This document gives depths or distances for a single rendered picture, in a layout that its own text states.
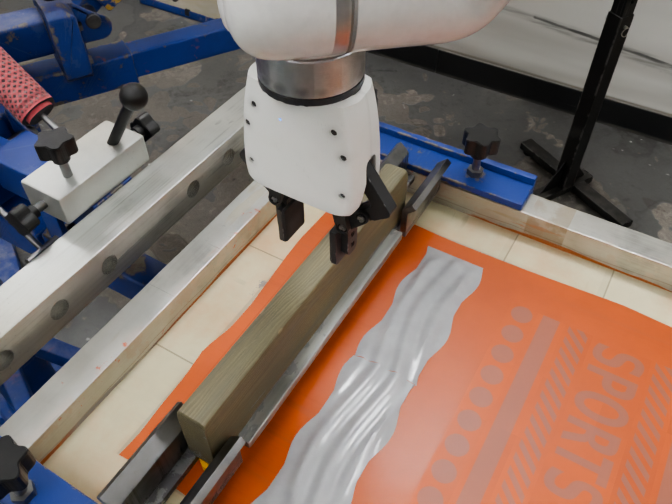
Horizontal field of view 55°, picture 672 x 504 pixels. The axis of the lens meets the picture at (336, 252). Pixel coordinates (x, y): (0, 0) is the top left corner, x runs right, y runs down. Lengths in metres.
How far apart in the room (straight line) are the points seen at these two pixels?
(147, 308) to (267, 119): 0.29
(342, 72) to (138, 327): 0.36
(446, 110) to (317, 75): 2.27
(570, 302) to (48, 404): 0.54
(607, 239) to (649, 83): 1.91
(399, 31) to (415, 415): 0.40
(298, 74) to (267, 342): 0.24
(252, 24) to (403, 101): 2.40
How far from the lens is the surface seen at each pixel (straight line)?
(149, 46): 1.24
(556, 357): 0.71
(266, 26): 0.32
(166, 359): 0.69
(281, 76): 0.43
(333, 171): 0.47
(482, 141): 0.77
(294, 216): 0.57
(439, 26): 0.34
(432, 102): 2.72
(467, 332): 0.70
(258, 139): 0.49
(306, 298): 0.59
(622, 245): 0.79
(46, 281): 0.68
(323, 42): 0.33
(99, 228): 0.71
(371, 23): 0.33
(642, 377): 0.73
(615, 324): 0.76
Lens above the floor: 1.52
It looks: 47 degrees down
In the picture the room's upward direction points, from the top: straight up
